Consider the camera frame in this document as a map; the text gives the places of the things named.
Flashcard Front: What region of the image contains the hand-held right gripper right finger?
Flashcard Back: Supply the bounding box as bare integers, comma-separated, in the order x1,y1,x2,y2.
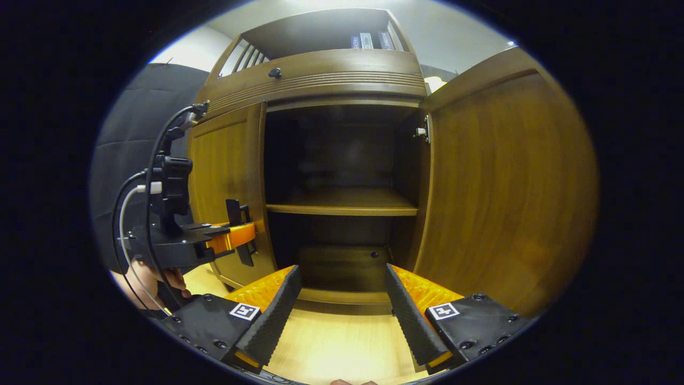
385,263,535,375

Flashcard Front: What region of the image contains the wooden cabinet drawer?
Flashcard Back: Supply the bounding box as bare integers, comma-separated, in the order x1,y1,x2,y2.
195,49,427,119

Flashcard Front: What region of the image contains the black backdrop cloth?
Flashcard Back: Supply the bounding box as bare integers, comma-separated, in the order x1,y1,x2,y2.
90,63,210,273

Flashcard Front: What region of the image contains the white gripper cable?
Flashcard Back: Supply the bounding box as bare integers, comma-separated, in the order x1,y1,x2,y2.
118,182,172,317

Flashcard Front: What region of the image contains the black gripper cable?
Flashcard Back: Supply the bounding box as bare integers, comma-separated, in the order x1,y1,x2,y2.
111,104,206,316

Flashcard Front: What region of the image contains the wooden cabinet inner shelf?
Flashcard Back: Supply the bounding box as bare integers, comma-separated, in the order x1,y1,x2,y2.
266,187,419,217

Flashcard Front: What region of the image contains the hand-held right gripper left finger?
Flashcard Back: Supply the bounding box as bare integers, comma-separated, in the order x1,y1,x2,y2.
160,265,302,375

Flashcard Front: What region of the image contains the wooden shoe cabinet door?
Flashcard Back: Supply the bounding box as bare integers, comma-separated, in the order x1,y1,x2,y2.
187,103,278,289
414,47,599,319

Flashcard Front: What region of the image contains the wooden double-door shoe cabinet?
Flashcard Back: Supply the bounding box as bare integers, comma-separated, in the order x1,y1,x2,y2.
186,7,433,316

